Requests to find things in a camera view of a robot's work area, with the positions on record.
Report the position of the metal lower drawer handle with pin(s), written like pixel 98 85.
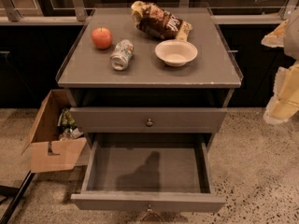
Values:
pixel 151 217

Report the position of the clear plastic bag in box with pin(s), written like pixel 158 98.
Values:
pixel 69 134

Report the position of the red apple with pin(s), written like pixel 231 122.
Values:
pixel 102 38

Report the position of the brown cardboard box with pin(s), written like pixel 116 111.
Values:
pixel 48 152

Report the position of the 7up soda can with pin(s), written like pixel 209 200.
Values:
pixel 122 54

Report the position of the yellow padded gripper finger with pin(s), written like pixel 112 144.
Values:
pixel 275 38
pixel 285 101

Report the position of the grey drawer cabinet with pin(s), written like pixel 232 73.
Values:
pixel 207 82

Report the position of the black floor bar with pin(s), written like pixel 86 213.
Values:
pixel 15 194

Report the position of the closed grey top drawer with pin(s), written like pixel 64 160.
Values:
pixel 133 119

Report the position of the white paper bowl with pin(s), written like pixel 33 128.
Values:
pixel 176 53

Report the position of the green snack bag in box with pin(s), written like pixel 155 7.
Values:
pixel 66 120

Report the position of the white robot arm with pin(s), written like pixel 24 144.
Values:
pixel 291 37

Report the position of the open grey middle drawer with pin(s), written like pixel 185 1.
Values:
pixel 164 172

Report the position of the round metal drawer knob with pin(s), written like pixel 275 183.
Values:
pixel 149 122

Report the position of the brown chip bag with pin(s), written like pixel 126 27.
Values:
pixel 160 23

